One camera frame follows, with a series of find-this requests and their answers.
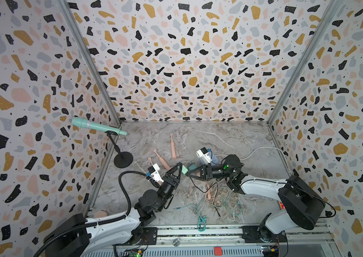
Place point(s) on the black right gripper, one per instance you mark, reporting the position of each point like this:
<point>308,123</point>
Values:
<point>214,174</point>

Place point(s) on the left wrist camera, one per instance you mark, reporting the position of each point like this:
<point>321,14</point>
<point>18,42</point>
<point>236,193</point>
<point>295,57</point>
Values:
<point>153,175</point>

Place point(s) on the red smartphone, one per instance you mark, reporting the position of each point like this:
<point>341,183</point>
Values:
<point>281,205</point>

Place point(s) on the blue power strip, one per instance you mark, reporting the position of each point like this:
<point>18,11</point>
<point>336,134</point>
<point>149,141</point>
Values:
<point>213,158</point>

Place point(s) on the green charger plug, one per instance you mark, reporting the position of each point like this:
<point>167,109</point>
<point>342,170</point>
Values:
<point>185,170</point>

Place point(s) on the red button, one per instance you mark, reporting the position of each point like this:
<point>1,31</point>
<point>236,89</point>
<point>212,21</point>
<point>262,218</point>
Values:
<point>218,251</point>

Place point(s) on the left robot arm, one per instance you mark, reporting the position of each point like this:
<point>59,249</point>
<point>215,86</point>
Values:
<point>79,236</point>

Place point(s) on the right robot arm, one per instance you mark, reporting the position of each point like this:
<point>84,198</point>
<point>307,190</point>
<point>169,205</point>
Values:
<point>303,207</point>

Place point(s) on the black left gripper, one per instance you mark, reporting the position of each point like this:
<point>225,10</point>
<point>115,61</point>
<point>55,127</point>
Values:
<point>171,181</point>

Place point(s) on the mint green microphone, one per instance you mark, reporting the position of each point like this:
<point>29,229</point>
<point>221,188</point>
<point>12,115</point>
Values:
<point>83,123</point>

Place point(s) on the metal base rail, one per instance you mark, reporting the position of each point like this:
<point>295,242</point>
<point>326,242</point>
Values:
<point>237,240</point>

